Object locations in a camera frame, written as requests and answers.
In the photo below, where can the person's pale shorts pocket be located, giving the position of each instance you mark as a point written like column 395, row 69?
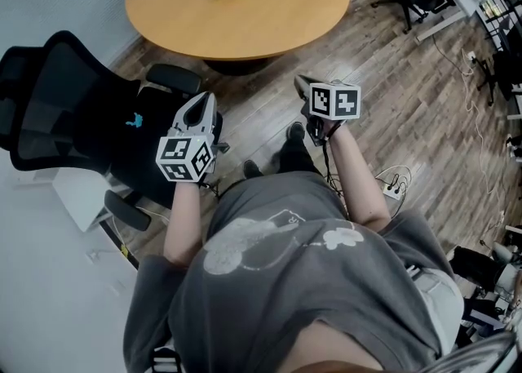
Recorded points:
column 442, row 310

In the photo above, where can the person's right forearm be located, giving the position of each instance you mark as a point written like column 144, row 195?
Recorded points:
column 359, row 179

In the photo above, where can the person's black shoe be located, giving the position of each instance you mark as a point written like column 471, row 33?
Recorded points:
column 253, row 169
column 296, row 131

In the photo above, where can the person's black trousers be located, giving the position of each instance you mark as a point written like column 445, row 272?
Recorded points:
column 295, row 159

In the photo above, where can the black bag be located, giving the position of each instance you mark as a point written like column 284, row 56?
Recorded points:
column 475, row 265

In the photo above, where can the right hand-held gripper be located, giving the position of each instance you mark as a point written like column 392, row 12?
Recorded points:
column 334, row 102

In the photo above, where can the round wooden table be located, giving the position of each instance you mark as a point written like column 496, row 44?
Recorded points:
column 253, row 24

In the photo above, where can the white low cabinet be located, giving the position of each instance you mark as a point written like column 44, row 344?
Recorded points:
column 75, row 198

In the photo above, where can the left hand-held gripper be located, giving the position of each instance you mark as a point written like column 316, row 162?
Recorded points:
column 179, row 159

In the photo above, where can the person's left forearm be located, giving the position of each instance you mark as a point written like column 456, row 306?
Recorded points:
column 183, row 224

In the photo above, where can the white power strip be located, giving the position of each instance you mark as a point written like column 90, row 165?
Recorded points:
column 392, row 191

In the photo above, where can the black mesh office chair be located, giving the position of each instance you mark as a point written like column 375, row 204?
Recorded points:
column 89, row 114

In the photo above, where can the person's grey printed t-shirt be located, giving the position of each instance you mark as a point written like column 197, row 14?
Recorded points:
column 285, row 281

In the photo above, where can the white wall socket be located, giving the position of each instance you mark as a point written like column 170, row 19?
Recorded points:
column 92, row 255

